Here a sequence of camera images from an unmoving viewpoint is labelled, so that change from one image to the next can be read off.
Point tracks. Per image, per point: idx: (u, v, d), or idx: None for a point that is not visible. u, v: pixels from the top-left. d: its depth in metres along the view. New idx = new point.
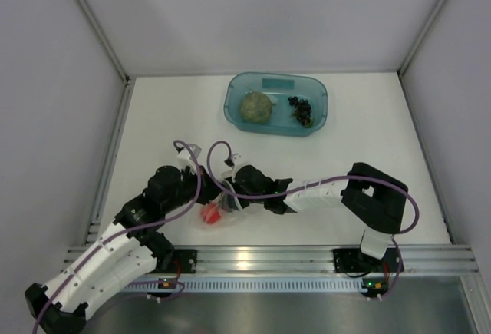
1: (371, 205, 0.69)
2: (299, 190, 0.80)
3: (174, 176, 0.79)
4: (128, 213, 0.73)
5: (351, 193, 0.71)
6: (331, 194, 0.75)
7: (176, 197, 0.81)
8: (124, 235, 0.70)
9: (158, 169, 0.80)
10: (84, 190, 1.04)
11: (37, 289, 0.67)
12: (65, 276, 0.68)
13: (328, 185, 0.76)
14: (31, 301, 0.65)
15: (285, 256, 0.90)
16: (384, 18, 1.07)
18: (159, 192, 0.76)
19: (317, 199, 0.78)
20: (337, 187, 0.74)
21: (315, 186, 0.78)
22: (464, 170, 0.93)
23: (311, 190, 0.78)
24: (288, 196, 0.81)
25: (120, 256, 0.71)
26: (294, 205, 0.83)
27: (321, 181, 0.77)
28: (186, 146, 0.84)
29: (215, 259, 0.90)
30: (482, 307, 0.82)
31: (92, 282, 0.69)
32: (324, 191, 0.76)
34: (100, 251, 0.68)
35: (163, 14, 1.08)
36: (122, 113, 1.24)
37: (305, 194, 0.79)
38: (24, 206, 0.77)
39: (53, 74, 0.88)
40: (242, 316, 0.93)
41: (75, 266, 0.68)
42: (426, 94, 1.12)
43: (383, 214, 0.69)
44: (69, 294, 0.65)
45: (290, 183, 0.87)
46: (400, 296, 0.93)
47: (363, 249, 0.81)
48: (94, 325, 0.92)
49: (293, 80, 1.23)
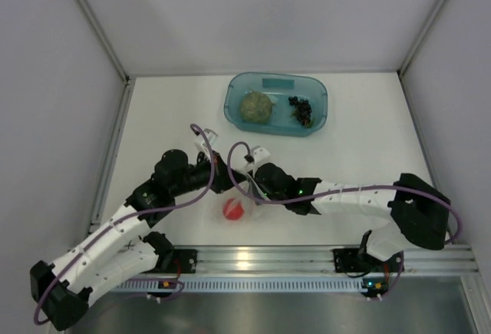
1: (420, 219, 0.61)
2: (333, 193, 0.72)
3: (181, 161, 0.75)
4: (140, 196, 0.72)
5: (400, 206, 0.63)
6: (374, 204, 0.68)
7: (186, 182, 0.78)
8: (136, 217, 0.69)
9: (166, 153, 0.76)
10: (84, 189, 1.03)
11: (44, 266, 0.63)
12: (73, 254, 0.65)
13: (371, 193, 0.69)
14: (37, 278, 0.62)
15: (285, 256, 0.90)
16: (384, 18, 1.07)
18: (166, 178, 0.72)
19: (354, 206, 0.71)
20: (380, 198, 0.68)
21: (354, 192, 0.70)
22: (464, 170, 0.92)
23: (350, 196, 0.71)
24: (315, 198, 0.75)
25: (128, 239, 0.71)
26: (321, 207, 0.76)
27: (361, 188, 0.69)
28: (201, 132, 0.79)
29: (216, 258, 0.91)
30: (482, 306, 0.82)
31: (99, 264, 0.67)
32: (366, 200, 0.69)
34: (110, 231, 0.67)
35: (163, 14, 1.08)
36: (122, 112, 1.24)
37: (340, 199, 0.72)
38: (24, 206, 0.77)
39: (53, 74, 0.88)
40: (242, 316, 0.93)
41: (84, 245, 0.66)
42: (426, 94, 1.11)
43: (430, 229, 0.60)
44: (77, 272, 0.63)
45: (318, 185, 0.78)
46: (401, 297, 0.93)
47: (367, 251, 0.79)
48: (93, 325, 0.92)
49: (292, 79, 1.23)
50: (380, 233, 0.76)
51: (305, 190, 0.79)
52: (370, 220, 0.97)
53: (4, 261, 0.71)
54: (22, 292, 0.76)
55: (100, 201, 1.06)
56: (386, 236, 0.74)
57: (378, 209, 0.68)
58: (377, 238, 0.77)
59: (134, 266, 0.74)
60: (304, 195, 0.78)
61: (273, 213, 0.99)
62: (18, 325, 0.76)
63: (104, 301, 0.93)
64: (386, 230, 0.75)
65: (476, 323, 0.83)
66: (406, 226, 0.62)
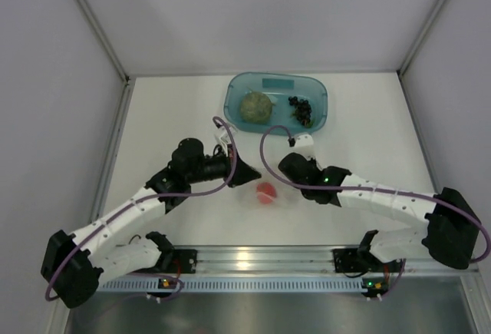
1: (453, 237, 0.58)
2: (365, 191, 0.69)
3: (198, 149, 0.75)
4: (159, 180, 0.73)
5: (439, 221, 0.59)
6: (408, 211, 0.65)
7: (201, 172, 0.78)
8: (155, 199, 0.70)
9: (182, 140, 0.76)
10: (84, 189, 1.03)
11: (64, 235, 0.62)
12: (94, 226, 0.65)
13: (407, 200, 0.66)
14: (57, 246, 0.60)
15: (286, 257, 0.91)
16: (384, 18, 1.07)
18: (183, 165, 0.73)
19: (386, 208, 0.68)
20: (417, 208, 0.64)
21: (390, 194, 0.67)
22: (464, 170, 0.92)
23: (383, 197, 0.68)
24: (341, 190, 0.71)
25: (145, 219, 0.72)
26: (346, 201, 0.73)
27: (398, 192, 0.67)
28: (223, 124, 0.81)
29: (216, 259, 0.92)
30: (482, 307, 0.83)
31: (116, 239, 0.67)
32: (400, 205, 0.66)
34: (132, 209, 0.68)
35: (163, 14, 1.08)
36: (122, 112, 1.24)
37: (370, 198, 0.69)
38: (23, 206, 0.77)
39: (53, 75, 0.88)
40: (242, 317, 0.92)
41: (107, 218, 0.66)
42: (426, 94, 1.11)
43: (461, 249, 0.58)
44: (99, 244, 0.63)
45: (347, 176, 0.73)
46: (403, 297, 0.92)
47: (370, 250, 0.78)
48: (92, 326, 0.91)
49: (292, 79, 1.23)
50: (390, 237, 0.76)
51: (332, 179, 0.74)
52: (370, 220, 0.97)
53: (4, 261, 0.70)
54: (22, 292, 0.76)
55: (99, 201, 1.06)
56: (400, 239, 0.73)
57: (410, 217, 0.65)
58: (384, 241, 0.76)
59: (140, 258, 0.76)
60: (330, 183, 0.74)
61: (272, 213, 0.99)
62: (18, 325, 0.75)
63: (103, 301, 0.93)
64: (401, 236, 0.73)
65: (476, 322, 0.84)
66: (436, 240, 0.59)
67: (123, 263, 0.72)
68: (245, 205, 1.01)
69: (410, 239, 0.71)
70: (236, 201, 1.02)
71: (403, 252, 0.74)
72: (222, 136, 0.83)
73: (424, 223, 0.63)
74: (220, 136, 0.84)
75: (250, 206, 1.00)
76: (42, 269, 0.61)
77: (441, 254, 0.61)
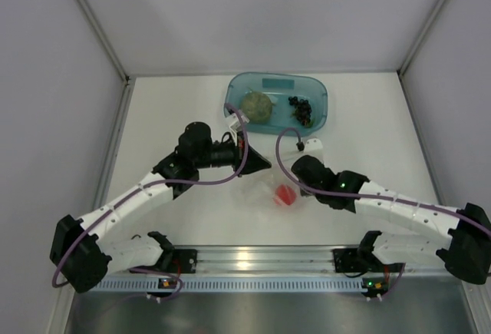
1: (476, 256, 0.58)
2: (385, 200, 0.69)
3: (205, 133, 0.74)
4: (166, 166, 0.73)
5: (462, 237, 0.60)
6: (430, 226, 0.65)
7: (209, 157, 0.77)
8: (163, 184, 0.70)
9: (189, 126, 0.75)
10: (84, 189, 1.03)
11: (73, 219, 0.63)
12: (102, 211, 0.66)
13: (430, 214, 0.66)
14: (66, 230, 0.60)
15: (286, 257, 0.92)
16: (384, 18, 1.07)
18: (190, 150, 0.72)
19: (406, 219, 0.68)
20: (440, 223, 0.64)
21: (411, 206, 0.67)
22: (465, 170, 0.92)
23: (403, 208, 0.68)
24: (360, 199, 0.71)
25: (152, 206, 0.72)
26: (362, 209, 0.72)
27: (420, 204, 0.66)
28: (236, 113, 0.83)
29: (217, 258, 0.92)
30: (483, 307, 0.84)
31: (123, 224, 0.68)
32: (422, 218, 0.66)
34: (139, 194, 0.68)
35: (163, 14, 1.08)
36: (123, 112, 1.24)
37: (390, 207, 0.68)
38: (23, 206, 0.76)
39: (54, 76, 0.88)
40: (242, 317, 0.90)
41: (113, 203, 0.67)
42: (426, 94, 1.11)
43: (482, 268, 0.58)
44: (107, 229, 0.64)
45: (365, 183, 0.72)
46: (404, 297, 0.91)
47: (374, 250, 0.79)
48: (90, 326, 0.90)
49: (293, 80, 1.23)
50: (396, 241, 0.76)
51: (348, 184, 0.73)
52: (371, 221, 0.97)
53: (3, 262, 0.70)
54: (21, 292, 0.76)
55: (100, 201, 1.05)
56: (410, 246, 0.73)
57: (433, 232, 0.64)
58: (390, 243, 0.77)
59: (143, 253, 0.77)
60: (346, 190, 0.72)
61: (272, 213, 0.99)
62: (18, 325, 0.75)
63: (103, 301, 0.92)
64: (410, 243, 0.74)
65: (476, 323, 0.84)
66: (457, 256, 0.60)
67: (130, 256, 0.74)
68: (245, 204, 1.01)
69: (420, 247, 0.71)
70: (237, 200, 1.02)
71: (410, 258, 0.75)
72: (232, 125, 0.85)
73: (447, 239, 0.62)
74: (232, 124, 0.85)
75: (250, 206, 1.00)
76: (51, 254, 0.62)
77: (459, 269, 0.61)
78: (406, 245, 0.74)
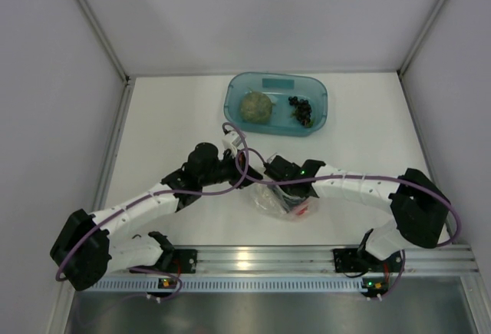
1: (417, 217, 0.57)
2: (336, 178, 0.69)
3: (213, 153, 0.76)
4: (173, 179, 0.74)
5: (402, 200, 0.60)
6: (375, 194, 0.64)
7: (214, 173, 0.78)
8: (170, 193, 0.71)
9: (198, 144, 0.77)
10: (84, 189, 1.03)
11: (84, 214, 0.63)
12: (113, 209, 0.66)
13: (374, 183, 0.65)
14: (76, 224, 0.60)
15: (285, 258, 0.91)
16: (384, 18, 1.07)
18: (198, 167, 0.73)
19: (356, 193, 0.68)
20: (383, 189, 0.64)
21: (357, 180, 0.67)
22: (464, 170, 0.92)
23: (350, 183, 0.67)
24: (316, 181, 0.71)
25: (159, 213, 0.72)
26: (321, 191, 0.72)
27: (365, 176, 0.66)
28: (236, 128, 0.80)
29: (216, 259, 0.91)
30: (483, 307, 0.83)
31: (132, 226, 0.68)
32: (367, 188, 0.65)
34: (149, 200, 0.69)
35: (163, 14, 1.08)
36: (122, 112, 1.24)
37: (341, 185, 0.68)
38: (23, 205, 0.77)
39: (54, 74, 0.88)
40: (242, 316, 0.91)
41: (126, 204, 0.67)
42: (426, 94, 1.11)
43: (426, 227, 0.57)
44: (116, 227, 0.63)
45: (321, 167, 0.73)
46: (404, 297, 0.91)
47: (366, 248, 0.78)
48: (90, 326, 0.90)
49: (293, 80, 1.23)
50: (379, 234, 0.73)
51: (308, 171, 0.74)
52: (371, 221, 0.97)
53: (3, 262, 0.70)
54: (22, 292, 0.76)
55: (100, 201, 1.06)
56: (387, 235, 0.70)
57: (378, 200, 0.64)
58: (375, 238, 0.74)
59: (143, 255, 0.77)
60: (306, 176, 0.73)
61: (272, 213, 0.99)
62: (18, 324, 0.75)
63: (103, 301, 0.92)
64: (386, 233, 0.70)
65: (476, 323, 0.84)
66: (403, 222, 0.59)
67: (129, 255, 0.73)
68: (245, 205, 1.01)
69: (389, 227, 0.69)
70: (238, 201, 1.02)
71: (393, 244, 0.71)
72: (232, 140, 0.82)
73: (389, 203, 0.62)
74: (232, 140, 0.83)
75: (251, 206, 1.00)
76: (52, 249, 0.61)
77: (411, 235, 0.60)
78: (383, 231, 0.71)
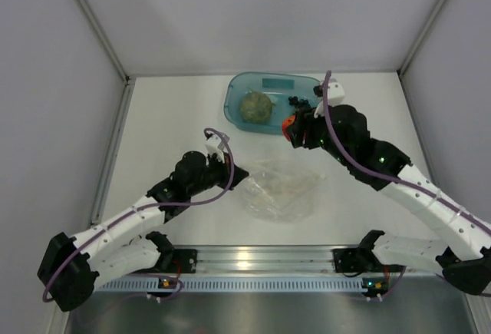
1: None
2: (429, 195, 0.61)
3: (201, 162, 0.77)
4: (160, 190, 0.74)
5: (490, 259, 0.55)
6: (463, 236, 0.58)
7: (203, 180, 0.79)
8: (154, 207, 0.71)
9: (186, 153, 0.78)
10: (83, 189, 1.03)
11: (66, 237, 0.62)
12: (96, 230, 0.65)
13: (466, 224, 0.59)
14: (58, 248, 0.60)
15: (286, 257, 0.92)
16: (384, 18, 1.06)
18: (186, 176, 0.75)
19: (438, 221, 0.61)
20: (475, 237, 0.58)
21: (451, 212, 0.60)
22: (464, 170, 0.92)
23: (442, 209, 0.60)
24: (397, 183, 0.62)
25: (145, 227, 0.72)
26: (388, 190, 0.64)
27: (461, 213, 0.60)
28: (216, 133, 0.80)
29: (216, 259, 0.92)
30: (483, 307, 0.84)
31: (115, 245, 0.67)
32: (457, 226, 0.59)
34: (133, 217, 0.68)
35: (163, 14, 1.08)
36: (123, 112, 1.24)
37: (428, 204, 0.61)
38: (24, 206, 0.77)
39: (54, 75, 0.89)
40: (242, 316, 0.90)
41: (107, 223, 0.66)
42: (426, 94, 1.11)
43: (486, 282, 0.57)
44: (98, 249, 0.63)
45: (406, 167, 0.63)
46: (405, 297, 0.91)
47: (374, 249, 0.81)
48: (90, 326, 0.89)
49: (293, 80, 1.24)
50: (397, 243, 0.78)
51: (388, 160, 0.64)
52: (371, 220, 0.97)
53: (3, 264, 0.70)
54: (21, 292, 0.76)
55: (100, 202, 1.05)
56: (410, 249, 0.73)
57: (463, 244, 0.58)
58: (391, 244, 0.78)
59: (139, 259, 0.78)
60: (383, 166, 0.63)
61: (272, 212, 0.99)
62: (18, 325, 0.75)
63: (104, 302, 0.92)
64: (411, 246, 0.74)
65: (476, 323, 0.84)
66: (469, 269, 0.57)
67: (119, 266, 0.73)
68: (245, 206, 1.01)
69: (421, 251, 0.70)
70: (238, 200, 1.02)
71: (409, 261, 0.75)
72: (217, 146, 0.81)
73: (477, 256, 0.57)
74: (217, 144, 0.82)
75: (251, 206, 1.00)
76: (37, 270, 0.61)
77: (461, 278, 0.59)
78: (408, 247, 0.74)
